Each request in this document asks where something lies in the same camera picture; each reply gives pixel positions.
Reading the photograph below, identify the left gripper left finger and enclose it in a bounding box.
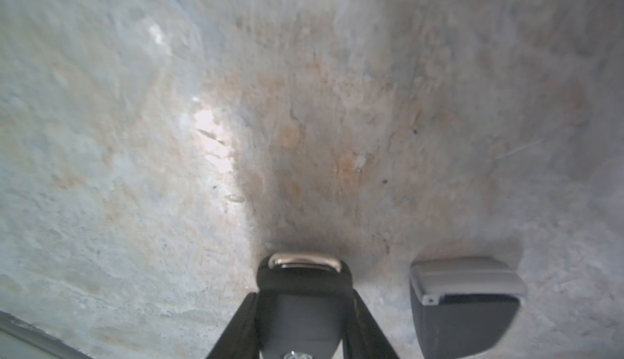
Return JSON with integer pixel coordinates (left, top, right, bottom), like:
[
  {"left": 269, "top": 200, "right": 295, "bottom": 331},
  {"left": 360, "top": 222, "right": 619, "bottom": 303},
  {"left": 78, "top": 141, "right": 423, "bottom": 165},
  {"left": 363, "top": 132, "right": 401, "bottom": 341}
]
[{"left": 206, "top": 292, "right": 260, "bottom": 359}]

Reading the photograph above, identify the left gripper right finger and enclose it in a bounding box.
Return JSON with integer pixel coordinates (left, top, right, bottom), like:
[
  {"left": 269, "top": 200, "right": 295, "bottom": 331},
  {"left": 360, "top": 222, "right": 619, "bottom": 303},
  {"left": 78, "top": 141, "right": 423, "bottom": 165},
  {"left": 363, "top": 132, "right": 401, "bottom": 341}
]
[{"left": 343, "top": 290, "right": 399, "bottom": 359}]

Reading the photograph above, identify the black car key front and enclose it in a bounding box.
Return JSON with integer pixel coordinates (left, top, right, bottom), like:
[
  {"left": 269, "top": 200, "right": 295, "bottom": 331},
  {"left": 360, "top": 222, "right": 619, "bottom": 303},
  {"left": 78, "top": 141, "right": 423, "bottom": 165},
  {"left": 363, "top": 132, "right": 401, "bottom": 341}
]
[{"left": 256, "top": 252, "right": 354, "bottom": 358}]

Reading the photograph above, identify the black car key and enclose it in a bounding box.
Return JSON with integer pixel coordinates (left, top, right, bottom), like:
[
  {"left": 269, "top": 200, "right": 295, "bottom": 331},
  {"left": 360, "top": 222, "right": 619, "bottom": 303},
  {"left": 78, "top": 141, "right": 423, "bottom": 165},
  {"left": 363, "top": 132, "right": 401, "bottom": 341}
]
[
  {"left": 256, "top": 252, "right": 354, "bottom": 358},
  {"left": 409, "top": 257, "right": 527, "bottom": 358}
]

